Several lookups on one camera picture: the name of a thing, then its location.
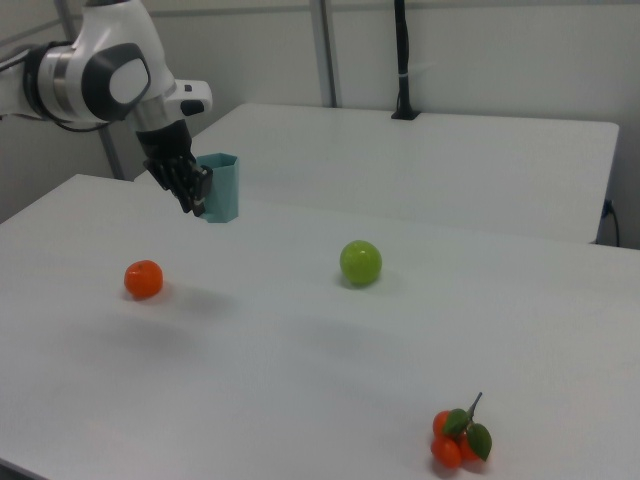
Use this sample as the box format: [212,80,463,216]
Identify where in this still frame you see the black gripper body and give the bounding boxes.
[134,121,196,169]

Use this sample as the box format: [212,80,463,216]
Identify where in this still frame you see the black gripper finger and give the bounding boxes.
[192,165,215,218]
[143,158,198,214]

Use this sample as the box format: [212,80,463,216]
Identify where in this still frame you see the teal faceted mug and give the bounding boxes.
[195,152,241,225]

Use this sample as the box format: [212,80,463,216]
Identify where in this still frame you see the round orange fruit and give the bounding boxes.
[123,258,165,301]

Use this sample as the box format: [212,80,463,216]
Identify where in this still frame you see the green apple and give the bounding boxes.
[339,239,384,288]

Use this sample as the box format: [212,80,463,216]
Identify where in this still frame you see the tangerine cluster with leaves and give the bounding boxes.
[430,391,494,470]

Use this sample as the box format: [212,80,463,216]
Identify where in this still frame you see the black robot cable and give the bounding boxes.
[0,110,109,135]

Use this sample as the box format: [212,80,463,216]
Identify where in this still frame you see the black camera pole with clamp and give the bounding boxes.
[389,0,422,121]

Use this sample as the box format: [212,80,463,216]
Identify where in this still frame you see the black wall cable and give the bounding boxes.
[602,198,622,247]

